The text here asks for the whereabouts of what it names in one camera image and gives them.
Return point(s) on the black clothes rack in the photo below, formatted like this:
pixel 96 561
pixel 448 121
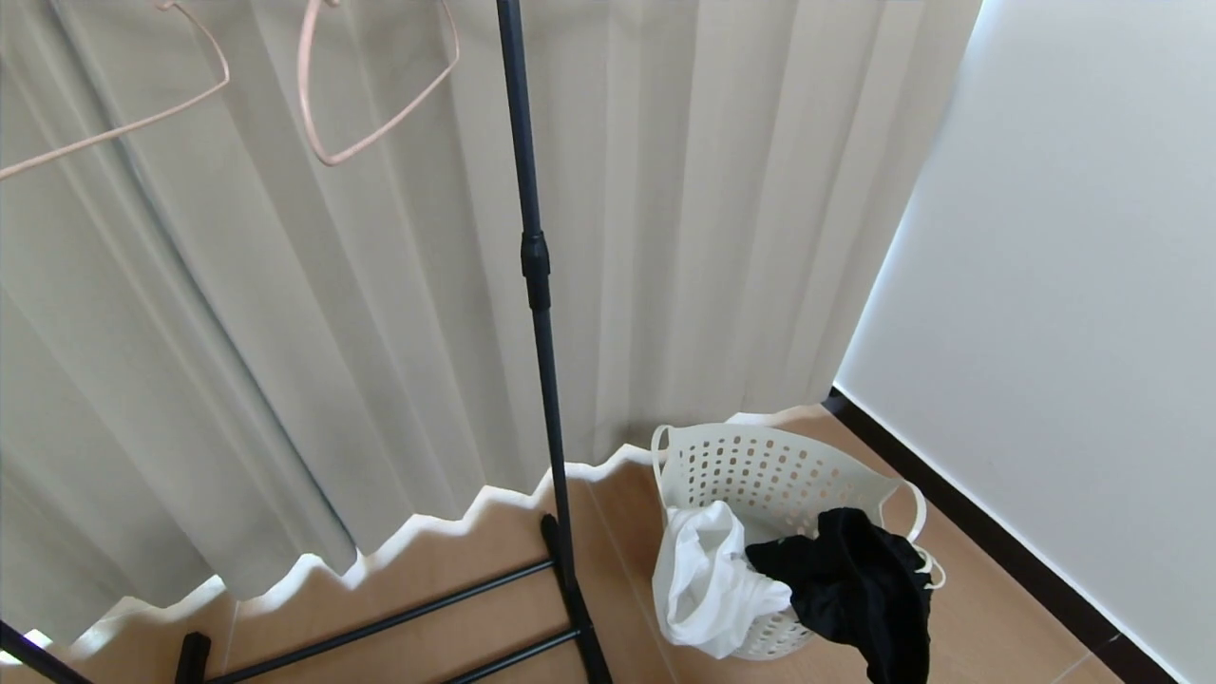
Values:
pixel 534 266

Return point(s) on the black garment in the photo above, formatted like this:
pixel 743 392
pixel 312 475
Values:
pixel 864 589

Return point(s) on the pink clothes hanger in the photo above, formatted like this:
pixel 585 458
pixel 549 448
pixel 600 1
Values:
pixel 394 118
pixel 114 131

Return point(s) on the beige curtain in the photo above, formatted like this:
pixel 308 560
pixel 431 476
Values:
pixel 722 209

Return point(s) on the white laundry basket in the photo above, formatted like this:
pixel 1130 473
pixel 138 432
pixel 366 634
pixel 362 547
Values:
pixel 760 465

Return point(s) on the white garment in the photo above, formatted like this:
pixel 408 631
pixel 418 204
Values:
pixel 708 579

